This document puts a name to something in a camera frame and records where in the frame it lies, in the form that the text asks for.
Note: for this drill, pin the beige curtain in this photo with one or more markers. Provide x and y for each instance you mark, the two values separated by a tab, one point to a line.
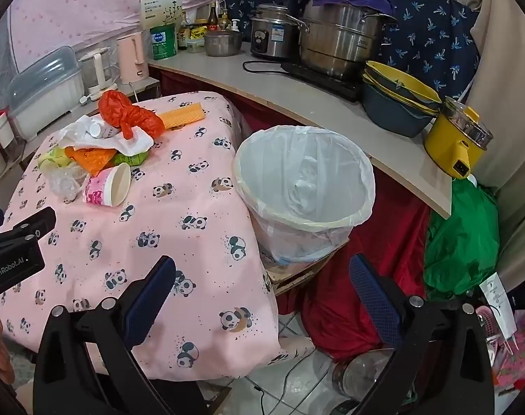
500	73

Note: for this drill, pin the yellow green snack bag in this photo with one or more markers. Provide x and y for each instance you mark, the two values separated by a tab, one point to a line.
54	158

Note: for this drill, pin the pink electric kettle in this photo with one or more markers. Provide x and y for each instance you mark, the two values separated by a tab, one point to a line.
132	58

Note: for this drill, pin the orange wafer sponge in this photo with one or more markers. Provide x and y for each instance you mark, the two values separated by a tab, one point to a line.
182	115

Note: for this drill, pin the white pump bottle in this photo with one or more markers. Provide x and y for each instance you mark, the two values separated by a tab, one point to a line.
235	26

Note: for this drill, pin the pink floral cloth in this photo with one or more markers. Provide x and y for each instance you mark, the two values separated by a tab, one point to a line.
522	354

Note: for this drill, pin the pink panda print tablecloth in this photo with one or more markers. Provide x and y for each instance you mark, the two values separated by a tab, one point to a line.
180	181

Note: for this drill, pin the pink paper cup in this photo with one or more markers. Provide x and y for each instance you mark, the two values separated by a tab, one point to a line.
102	186

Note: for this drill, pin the large blue basin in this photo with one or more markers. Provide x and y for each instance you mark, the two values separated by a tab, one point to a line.
387	116

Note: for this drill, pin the clear plastic wrap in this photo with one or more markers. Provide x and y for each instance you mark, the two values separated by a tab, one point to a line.
67	183

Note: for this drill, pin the large steel steamer pot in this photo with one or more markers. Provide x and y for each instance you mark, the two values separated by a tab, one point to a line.
340	43

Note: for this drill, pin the orange snack packet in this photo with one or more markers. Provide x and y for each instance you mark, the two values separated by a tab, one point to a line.
93	158

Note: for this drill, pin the brown sauce bottle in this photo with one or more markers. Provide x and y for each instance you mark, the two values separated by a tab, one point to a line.
212	18

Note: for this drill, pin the wooden crate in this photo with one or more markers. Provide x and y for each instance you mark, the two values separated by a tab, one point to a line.
297	276

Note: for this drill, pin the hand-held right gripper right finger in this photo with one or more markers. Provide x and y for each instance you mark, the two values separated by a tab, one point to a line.
372	298

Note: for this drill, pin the steel rice cooker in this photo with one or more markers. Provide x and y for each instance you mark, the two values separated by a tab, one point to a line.
273	34

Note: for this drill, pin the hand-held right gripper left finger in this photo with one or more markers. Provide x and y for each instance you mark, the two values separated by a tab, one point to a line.
150	298

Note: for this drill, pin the small white plastic bottle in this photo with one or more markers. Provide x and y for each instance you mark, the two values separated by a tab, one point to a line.
96	127

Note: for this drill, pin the glass jar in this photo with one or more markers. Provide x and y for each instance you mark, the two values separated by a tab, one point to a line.
357	376

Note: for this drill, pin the green cardboard box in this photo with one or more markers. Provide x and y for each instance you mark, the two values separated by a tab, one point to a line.
132	160

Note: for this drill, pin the navy palm print cloth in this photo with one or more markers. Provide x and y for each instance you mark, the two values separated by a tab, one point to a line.
426	21

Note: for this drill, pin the clear plastic food container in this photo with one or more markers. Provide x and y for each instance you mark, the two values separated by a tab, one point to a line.
195	46

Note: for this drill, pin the yellow rimmed blue basin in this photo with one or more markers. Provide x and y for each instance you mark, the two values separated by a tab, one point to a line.
422	106
413	82

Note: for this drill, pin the yellow oil bottle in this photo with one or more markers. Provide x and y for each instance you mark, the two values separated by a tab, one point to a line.
223	19

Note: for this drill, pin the green plastic bag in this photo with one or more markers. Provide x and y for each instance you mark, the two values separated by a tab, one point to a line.
461	233

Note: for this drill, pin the white glass kettle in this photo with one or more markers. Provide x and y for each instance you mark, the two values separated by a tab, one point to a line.
96	69

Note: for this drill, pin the white clear lidded storage box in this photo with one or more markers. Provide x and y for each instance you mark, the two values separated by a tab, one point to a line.
46	99

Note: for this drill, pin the pink dotted curtain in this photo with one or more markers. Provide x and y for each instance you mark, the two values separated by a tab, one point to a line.
93	4

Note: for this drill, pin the small lidded steel pot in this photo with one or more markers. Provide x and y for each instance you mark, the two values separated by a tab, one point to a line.
222	43

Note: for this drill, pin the orange red plastic bag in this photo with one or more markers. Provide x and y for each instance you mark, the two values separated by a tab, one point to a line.
124	110

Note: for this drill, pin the yellow electric pot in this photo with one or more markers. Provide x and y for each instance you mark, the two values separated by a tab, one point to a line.
444	138

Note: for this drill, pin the black induction cooker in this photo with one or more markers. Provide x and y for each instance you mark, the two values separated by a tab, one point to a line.
314	80

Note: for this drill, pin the white paper tag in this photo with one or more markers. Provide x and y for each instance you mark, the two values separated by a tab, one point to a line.
498	302

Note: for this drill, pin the yellow label jar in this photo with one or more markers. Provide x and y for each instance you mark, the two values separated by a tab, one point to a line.
198	31

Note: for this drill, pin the green tin can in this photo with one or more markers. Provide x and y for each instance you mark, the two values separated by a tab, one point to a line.
163	43

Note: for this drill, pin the white tea box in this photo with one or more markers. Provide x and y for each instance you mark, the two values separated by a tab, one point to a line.
158	8

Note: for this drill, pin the white tissue paper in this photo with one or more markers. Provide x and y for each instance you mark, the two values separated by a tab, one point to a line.
137	140

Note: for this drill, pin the white bin with plastic liner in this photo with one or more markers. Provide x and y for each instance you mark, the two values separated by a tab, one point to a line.
253	173

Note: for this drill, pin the pink panda cloth bundle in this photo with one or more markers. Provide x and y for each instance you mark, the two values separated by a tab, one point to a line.
297	346

